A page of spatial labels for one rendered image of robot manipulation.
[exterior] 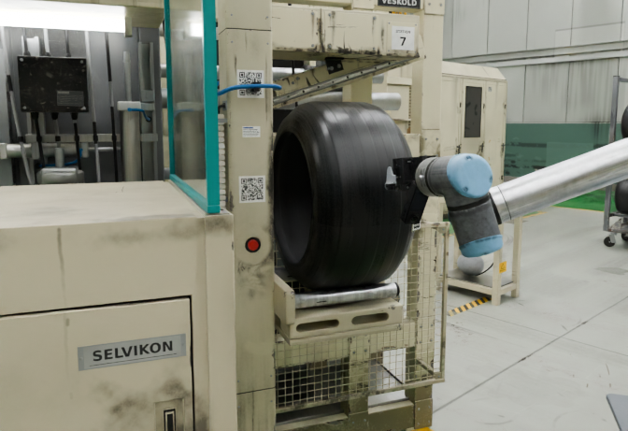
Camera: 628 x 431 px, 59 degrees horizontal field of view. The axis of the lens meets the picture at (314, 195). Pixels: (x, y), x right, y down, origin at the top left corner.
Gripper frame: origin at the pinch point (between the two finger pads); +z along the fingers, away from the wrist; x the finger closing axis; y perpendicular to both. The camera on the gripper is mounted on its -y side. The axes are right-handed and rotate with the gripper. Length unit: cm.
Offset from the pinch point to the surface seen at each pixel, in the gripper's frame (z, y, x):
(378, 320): 18.9, -39.8, -4.6
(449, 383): 126, -109, -98
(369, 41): 41, 50, -16
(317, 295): 17.7, -30.1, 15.3
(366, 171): 1.9, 4.5, 5.7
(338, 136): 6.1, 14.1, 11.5
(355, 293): 17.5, -30.6, 3.4
